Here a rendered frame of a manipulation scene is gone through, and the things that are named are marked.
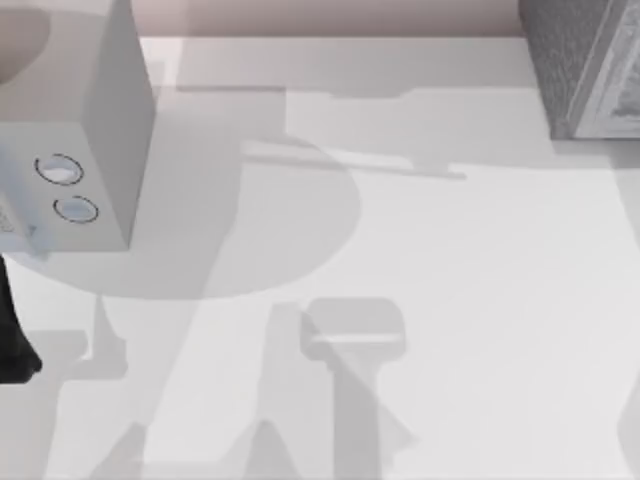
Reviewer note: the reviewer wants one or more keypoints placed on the round microwave knob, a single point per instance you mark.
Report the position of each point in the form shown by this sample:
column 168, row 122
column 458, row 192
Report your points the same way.
column 59, row 170
column 76, row 209

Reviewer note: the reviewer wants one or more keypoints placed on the grey cabinet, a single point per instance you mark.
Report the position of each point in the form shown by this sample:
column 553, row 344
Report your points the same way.
column 575, row 65

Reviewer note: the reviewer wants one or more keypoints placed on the pale microwave oven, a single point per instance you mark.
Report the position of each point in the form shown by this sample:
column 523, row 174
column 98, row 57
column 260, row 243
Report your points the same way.
column 110, row 125

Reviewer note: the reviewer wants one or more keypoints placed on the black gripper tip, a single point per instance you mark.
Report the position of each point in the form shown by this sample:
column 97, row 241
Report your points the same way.
column 12, row 345

